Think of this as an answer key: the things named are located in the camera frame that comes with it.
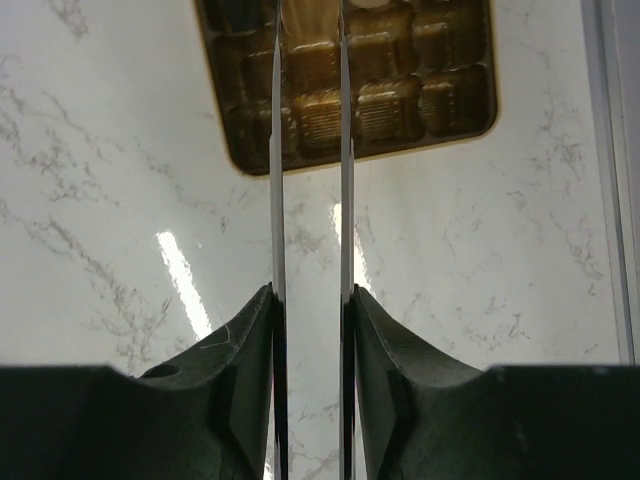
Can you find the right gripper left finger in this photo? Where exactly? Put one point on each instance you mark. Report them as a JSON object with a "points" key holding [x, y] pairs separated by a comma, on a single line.
{"points": [[202, 414]]}

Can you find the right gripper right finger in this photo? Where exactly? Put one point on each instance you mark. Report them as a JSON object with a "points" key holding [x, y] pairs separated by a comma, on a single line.
{"points": [[427, 415]]}

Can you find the metal tongs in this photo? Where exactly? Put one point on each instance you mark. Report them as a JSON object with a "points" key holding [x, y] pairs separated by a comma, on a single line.
{"points": [[347, 391]]}

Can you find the caramel square chocolate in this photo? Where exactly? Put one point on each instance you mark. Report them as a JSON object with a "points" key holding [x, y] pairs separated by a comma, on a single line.
{"points": [[310, 20]]}

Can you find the gold chocolate box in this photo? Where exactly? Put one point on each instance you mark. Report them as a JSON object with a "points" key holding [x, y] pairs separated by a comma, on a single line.
{"points": [[422, 74]]}

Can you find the right aluminium frame post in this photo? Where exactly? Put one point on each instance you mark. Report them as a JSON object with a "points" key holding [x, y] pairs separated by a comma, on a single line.
{"points": [[609, 29]]}

